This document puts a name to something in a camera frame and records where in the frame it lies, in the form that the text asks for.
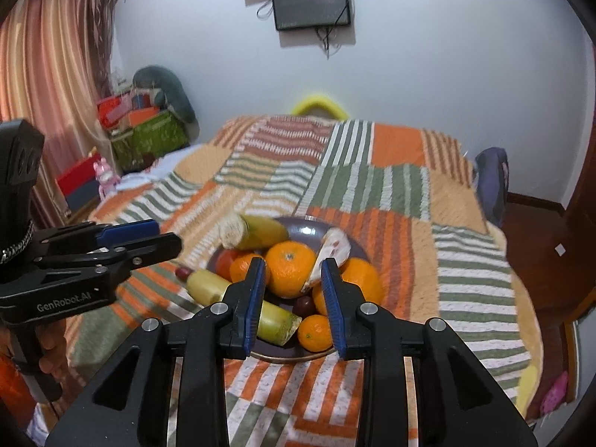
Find large orange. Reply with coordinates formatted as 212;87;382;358
310;257;385;316
265;241;316;300

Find red gift box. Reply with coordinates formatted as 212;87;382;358
57;152;101;212

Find pink slipper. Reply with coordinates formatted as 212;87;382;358
539;371;569;416

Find small tangerine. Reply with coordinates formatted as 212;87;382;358
229;253;265;283
297;315;333;353

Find small wall monitor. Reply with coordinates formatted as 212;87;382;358
272;0;352;31

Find white cloth pile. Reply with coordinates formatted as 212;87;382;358
116;143;202;192

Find yellow curved pillow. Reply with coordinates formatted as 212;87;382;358
291;94;349;120

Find green storage box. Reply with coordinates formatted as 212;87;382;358
110;111;189;174

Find dark red jujube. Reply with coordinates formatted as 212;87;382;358
175;266;193;283
292;295;317;318

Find person left hand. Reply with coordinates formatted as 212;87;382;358
0;318;71;378

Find dark purple plate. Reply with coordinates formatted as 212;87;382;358
207;217;383;363

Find large orange front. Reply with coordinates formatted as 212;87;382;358
265;241;316;300

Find striped brown curtain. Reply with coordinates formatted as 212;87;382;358
1;0;115;228

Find pink rabbit toy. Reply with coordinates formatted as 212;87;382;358
93;158;120;200

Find sugarcane piece sideways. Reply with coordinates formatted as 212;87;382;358
218;213;289;250

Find red tomato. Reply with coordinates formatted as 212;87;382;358
215;249;247;282

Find striped patchwork bed quilt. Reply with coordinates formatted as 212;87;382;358
64;114;546;447

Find blue grey backpack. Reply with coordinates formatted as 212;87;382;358
474;146;509;228

